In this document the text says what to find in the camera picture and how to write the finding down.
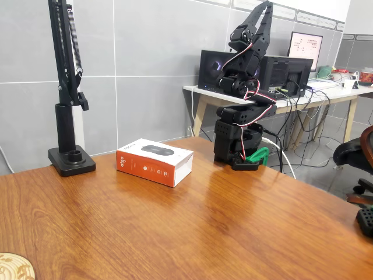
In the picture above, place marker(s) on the orange white mouse box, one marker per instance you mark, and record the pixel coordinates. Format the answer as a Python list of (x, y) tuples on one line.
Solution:
[(140, 167)]

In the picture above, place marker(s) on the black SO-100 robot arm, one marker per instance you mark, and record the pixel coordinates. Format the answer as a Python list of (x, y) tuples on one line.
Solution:
[(244, 115)]

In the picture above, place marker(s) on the black PC case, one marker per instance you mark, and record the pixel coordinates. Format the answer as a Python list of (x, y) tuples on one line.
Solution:
[(279, 73)]

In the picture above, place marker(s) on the computer monitor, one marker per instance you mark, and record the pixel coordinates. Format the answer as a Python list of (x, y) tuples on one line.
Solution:
[(306, 49)]

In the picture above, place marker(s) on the white desk with wooden legs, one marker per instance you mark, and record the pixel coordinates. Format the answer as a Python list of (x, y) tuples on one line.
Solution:
[(192, 90)]

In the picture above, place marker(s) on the green round bundle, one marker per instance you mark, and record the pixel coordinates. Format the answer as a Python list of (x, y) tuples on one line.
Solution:
[(325, 73)]

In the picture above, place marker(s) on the stack of papers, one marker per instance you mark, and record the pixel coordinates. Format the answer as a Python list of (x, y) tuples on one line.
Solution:
[(320, 84)]

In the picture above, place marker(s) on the white charger block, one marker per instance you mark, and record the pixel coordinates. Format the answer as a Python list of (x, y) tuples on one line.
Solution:
[(348, 84)]

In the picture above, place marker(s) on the green table clamp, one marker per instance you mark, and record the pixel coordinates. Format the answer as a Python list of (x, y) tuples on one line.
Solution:
[(259, 156)]

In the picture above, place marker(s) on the red tin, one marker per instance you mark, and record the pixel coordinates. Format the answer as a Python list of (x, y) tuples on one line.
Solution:
[(366, 78)]

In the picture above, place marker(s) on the black office chair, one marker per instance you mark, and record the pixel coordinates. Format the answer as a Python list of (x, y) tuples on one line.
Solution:
[(346, 153)]

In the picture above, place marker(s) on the black perforated printed block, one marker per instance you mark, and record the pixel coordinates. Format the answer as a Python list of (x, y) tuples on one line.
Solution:
[(365, 218)]

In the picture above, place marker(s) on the round wooden coaster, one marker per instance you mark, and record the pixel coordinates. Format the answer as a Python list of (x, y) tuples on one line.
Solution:
[(14, 268)]

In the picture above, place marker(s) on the black stand base with post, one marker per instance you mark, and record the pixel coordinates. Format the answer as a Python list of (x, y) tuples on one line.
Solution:
[(73, 166)]

